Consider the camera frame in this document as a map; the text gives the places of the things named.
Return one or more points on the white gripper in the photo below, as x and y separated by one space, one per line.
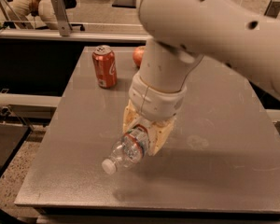
155 102

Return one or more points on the clear plastic water bottle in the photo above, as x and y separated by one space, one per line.
129 150

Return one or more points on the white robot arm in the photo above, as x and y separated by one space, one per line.
181 33

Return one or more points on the red apple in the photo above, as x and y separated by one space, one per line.
138 55

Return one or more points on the orange soda can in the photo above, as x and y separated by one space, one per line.
103 59

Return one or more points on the seated person beige pants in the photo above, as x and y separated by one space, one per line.
18 10

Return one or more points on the left metal bracket post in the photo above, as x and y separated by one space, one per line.
64 26

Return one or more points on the grey metal rail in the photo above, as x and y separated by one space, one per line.
51 35

